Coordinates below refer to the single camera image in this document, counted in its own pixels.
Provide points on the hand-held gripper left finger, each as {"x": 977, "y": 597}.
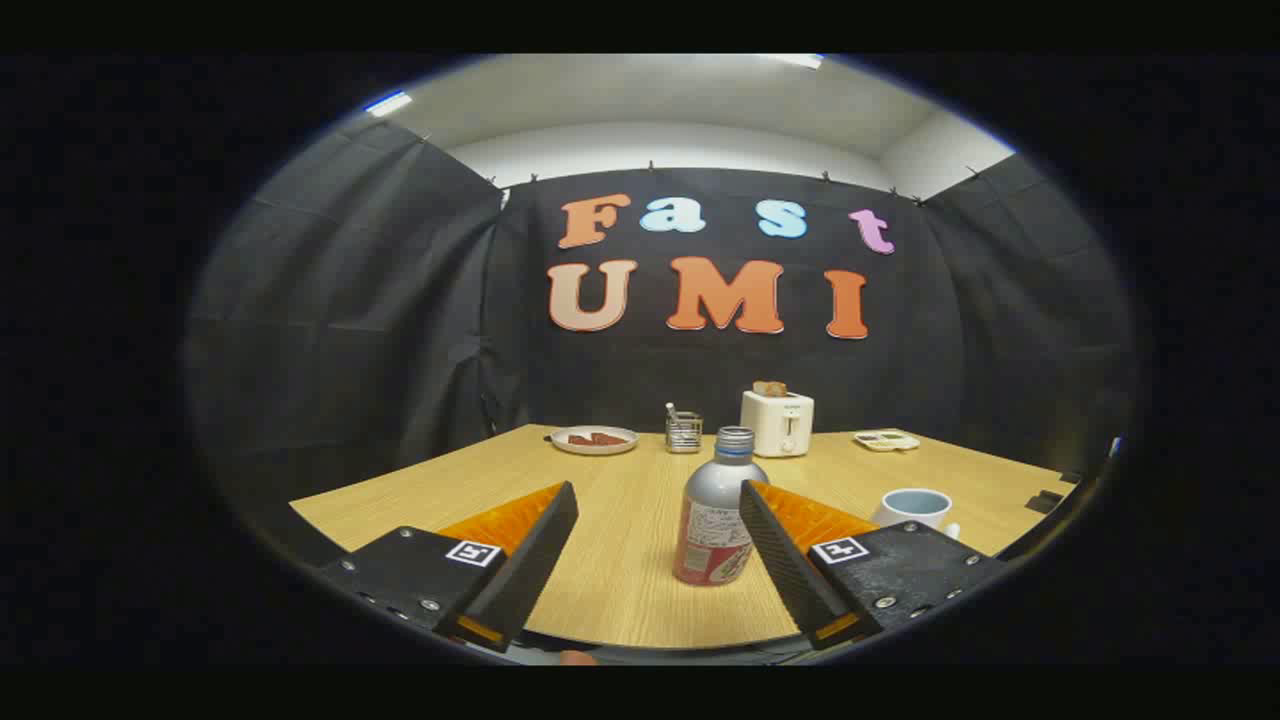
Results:
{"x": 525, "y": 570}

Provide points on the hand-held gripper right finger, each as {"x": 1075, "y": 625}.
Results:
{"x": 790, "y": 570}

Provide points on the silver juice bottle red label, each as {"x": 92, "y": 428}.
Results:
{"x": 715, "y": 490}

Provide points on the white cup blue inside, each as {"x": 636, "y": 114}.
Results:
{"x": 910, "y": 510}

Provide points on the wooden table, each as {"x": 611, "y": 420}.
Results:
{"x": 620, "y": 560}

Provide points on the white plate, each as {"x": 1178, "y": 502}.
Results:
{"x": 595, "y": 449}

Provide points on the white toaster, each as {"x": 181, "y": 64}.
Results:
{"x": 772, "y": 425}

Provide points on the red food slices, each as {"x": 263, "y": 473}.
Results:
{"x": 598, "y": 439}

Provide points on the small cream tray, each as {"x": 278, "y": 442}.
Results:
{"x": 886, "y": 440}

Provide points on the toast slice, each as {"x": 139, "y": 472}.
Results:
{"x": 770, "y": 388}

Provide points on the black flat block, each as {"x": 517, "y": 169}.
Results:
{"x": 1045, "y": 501}

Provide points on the black backdrop cloth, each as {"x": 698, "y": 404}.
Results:
{"x": 350, "y": 300}

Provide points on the ceiling light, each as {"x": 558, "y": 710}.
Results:
{"x": 388, "y": 102}

